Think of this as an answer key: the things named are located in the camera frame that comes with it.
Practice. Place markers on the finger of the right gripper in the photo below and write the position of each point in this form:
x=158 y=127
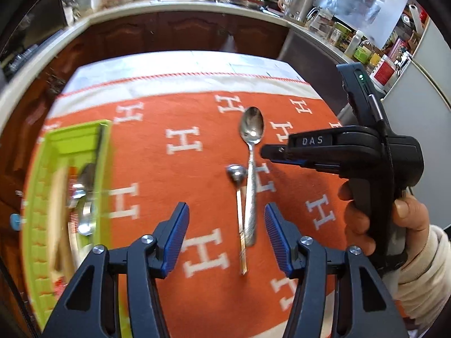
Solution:
x=277 y=154

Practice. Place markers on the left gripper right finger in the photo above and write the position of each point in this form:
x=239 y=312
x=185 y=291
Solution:
x=363 y=307

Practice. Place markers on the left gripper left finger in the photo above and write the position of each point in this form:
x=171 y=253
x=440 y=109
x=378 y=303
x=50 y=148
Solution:
x=88 y=306

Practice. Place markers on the long silver spoon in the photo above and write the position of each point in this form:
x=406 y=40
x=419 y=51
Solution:
x=251 y=129

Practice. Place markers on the small silver spoon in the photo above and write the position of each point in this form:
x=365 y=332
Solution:
x=237 y=174

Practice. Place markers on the cream sleeve forearm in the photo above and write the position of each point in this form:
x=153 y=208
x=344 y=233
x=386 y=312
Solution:
x=424 y=284

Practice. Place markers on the right hand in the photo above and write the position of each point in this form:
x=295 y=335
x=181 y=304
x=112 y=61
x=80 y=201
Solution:
x=406 y=212

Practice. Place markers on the white refrigerator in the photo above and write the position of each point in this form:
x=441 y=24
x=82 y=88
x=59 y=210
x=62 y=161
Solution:
x=419 y=105

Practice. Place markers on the orange H-pattern cloth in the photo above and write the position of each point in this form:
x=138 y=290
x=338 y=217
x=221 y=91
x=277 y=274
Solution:
x=172 y=148

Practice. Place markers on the red label jar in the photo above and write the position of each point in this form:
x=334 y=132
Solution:
x=385 y=74

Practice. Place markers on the steel dishwasher front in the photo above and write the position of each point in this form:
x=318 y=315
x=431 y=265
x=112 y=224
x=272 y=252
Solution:
x=315 y=61

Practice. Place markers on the green utensil tray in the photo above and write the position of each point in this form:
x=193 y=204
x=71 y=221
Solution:
x=43 y=212

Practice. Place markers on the light bamboo chopsticks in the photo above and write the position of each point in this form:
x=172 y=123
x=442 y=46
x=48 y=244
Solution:
x=59 y=253

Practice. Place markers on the silver spoon in tray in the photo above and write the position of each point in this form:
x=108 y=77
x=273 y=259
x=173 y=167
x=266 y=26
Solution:
x=84 y=182

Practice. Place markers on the steel kettle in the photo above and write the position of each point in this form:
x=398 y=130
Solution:
x=295 y=10

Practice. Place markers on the black handled steel ladle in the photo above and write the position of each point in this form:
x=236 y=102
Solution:
x=84 y=205

